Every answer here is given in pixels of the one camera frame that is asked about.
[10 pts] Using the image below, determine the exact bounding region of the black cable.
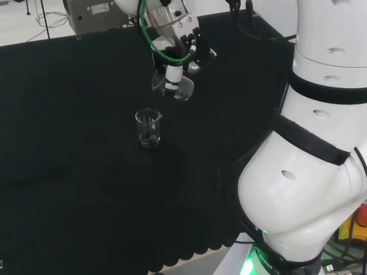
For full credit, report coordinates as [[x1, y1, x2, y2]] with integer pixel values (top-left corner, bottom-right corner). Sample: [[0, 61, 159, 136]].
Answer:
[[225, 0, 296, 41]]

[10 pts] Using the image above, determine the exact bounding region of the green cable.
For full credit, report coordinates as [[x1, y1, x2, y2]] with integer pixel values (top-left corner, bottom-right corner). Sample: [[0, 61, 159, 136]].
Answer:
[[136, 0, 193, 67]]

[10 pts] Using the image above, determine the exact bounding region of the large clear glass beaker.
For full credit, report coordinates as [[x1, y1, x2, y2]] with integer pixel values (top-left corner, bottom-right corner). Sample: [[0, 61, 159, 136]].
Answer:
[[151, 64, 196, 102]]

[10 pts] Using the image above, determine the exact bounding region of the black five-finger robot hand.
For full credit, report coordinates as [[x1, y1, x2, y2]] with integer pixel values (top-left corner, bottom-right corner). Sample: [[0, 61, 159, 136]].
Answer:
[[153, 15, 219, 100]]

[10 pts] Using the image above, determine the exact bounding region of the black bench cloth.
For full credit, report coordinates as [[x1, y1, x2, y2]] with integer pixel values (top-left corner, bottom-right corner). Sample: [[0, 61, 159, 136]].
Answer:
[[0, 8, 296, 275]]

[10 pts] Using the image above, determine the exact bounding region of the yellow stop button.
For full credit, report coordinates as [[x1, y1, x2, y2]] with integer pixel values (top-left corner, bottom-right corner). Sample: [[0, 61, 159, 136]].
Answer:
[[337, 199, 367, 248]]

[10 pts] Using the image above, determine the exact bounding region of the black tripod leg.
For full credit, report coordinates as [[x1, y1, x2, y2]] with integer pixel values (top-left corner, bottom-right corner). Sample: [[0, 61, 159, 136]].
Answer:
[[39, 0, 52, 40]]

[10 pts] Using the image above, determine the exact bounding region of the grey metal equipment box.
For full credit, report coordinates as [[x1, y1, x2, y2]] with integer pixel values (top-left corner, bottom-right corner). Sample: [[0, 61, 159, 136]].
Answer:
[[62, 0, 130, 37]]

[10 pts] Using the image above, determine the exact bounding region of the small clear glass beaker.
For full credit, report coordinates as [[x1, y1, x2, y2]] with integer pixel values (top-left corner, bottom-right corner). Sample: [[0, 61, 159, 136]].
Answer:
[[135, 108, 163, 148]]

